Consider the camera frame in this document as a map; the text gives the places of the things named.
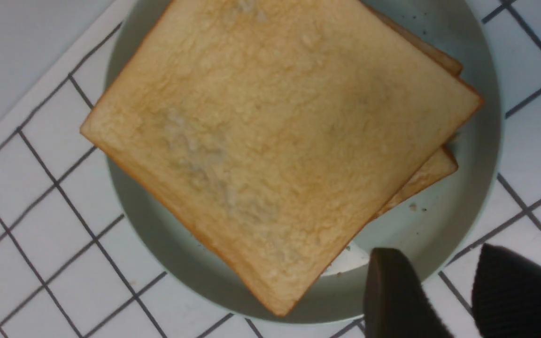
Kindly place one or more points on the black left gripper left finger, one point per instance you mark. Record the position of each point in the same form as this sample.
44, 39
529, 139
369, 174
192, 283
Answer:
394, 302

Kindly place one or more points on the white grid tablecloth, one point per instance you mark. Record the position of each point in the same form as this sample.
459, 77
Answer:
71, 267

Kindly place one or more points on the toast slice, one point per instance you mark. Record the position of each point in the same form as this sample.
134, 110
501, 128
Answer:
274, 130
442, 163

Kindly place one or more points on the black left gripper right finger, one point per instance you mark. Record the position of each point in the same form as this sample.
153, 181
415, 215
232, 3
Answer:
506, 294

